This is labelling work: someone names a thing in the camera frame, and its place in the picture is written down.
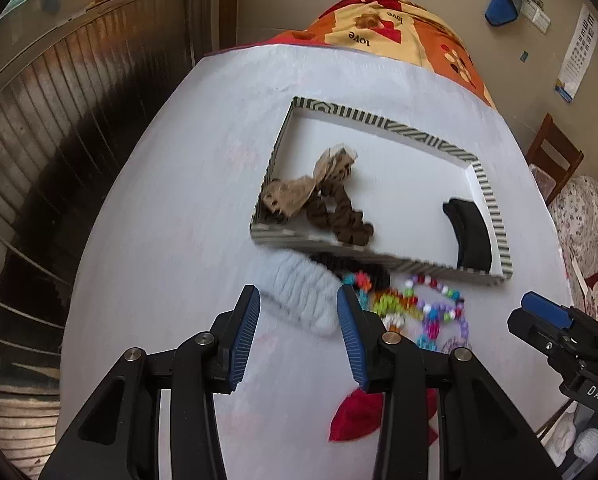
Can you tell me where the black fabric pouch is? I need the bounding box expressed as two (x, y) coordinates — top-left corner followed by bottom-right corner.
(442, 198), (494, 276)

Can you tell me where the white wall switch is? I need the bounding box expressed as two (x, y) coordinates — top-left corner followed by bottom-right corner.
(523, 0), (552, 32)

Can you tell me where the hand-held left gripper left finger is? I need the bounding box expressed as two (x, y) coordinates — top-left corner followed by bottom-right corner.
(39, 285), (262, 480)

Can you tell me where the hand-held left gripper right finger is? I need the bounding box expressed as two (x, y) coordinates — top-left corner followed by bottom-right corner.
(336, 285), (562, 480)

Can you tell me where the black scrunchie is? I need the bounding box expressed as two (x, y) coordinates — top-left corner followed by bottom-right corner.
(309, 252), (392, 291)

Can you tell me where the rainbow crystal bracelet with heart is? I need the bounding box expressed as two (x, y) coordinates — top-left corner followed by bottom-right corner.
(371, 290), (445, 351)

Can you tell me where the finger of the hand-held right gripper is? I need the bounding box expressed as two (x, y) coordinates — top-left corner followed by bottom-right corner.
(521, 291), (576, 330)
(508, 309), (566, 362)

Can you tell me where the floral bedding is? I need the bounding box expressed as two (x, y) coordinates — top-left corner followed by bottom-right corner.
(549, 176), (598, 331)

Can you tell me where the beige leopard print bow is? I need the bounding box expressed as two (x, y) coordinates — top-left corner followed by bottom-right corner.
(260, 146), (358, 221)

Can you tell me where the orange printed blanket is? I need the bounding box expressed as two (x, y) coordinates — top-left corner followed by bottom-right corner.
(266, 0), (497, 108)

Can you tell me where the wooden slatted door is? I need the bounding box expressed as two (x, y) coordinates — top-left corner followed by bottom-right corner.
(0, 0), (215, 386)

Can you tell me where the white fluffy cloth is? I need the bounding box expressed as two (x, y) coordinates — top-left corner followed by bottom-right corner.
(549, 405), (598, 467)

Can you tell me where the wooden chair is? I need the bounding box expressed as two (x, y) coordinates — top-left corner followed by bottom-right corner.
(526, 112), (584, 206)

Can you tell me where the neon loom band bracelet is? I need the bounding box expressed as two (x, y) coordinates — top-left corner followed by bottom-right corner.
(344, 271), (376, 311)

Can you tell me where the multicolour round bead bracelet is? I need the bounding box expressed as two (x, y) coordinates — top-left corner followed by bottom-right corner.
(404, 274), (467, 326)

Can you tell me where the white knitted scrunchie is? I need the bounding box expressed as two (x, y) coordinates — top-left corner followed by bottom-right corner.
(253, 252), (347, 337)

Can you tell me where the wall calendar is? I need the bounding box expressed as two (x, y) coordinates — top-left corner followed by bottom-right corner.
(554, 4), (598, 103)

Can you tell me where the grey white striped box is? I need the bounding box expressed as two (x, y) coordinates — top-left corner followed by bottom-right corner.
(249, 96), (514, 289)

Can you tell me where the brown scrunchie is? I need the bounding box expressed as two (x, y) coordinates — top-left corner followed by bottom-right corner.
(304, 180), (375, 248)

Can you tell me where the red fabric bow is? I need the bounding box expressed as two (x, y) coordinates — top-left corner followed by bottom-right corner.
(328, 389), (440, 443)

